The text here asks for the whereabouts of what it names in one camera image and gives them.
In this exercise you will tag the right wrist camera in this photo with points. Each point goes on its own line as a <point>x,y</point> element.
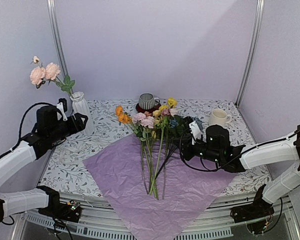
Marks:
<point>196,130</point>

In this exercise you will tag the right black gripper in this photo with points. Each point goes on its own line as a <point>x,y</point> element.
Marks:
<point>187,153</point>

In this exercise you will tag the floral patterned table mat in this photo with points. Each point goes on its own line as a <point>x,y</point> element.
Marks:
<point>75,178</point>

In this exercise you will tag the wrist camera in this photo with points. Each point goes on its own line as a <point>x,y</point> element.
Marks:
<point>62,108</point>
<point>196,130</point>

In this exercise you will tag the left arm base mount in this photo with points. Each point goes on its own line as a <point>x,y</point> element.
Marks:
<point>70,212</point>

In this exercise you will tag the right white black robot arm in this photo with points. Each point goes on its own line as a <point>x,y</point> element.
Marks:
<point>237,159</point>

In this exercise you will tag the bright yellow flower stem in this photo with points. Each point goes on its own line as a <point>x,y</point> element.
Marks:
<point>165,107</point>

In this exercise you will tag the dark red coaster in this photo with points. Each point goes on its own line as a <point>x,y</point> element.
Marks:
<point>141,110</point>

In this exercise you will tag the left aluminium frame post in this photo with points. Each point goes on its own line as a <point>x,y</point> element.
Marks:
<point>51,7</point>

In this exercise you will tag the peach pink rose stem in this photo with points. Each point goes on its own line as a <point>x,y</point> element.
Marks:
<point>50,74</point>

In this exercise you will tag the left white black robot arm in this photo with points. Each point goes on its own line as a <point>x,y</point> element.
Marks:
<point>51,128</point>

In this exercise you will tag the white printed ribbon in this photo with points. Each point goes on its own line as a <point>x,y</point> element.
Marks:
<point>65,156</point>

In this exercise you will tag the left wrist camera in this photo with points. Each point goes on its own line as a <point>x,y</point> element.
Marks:
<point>62,108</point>

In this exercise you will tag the cream white mug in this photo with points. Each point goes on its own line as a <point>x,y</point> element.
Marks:
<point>219,117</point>

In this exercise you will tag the aluminium frame post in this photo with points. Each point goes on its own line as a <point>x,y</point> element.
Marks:
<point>251,52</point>
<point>51,7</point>

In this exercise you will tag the mauve pink flower stem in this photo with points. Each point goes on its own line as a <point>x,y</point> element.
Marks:
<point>169,149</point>

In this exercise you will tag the blue fabric flower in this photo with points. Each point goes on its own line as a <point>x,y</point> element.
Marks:
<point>179,125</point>

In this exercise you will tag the pale yellow rose stem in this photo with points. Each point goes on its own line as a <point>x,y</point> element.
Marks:
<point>161,131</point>

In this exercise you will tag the orange flower stem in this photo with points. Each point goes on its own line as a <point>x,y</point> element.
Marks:
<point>124,118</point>

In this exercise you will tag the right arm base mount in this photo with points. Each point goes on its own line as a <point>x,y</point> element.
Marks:
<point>252,211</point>

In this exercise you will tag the aluminium front rail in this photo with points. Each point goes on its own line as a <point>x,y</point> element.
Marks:
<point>100,222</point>

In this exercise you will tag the right aluminium frame post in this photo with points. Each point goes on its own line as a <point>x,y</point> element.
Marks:
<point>251,52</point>

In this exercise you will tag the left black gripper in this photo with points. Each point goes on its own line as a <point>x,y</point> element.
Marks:
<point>75,128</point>

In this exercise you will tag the striped grey mug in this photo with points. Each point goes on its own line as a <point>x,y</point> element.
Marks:
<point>148,101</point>

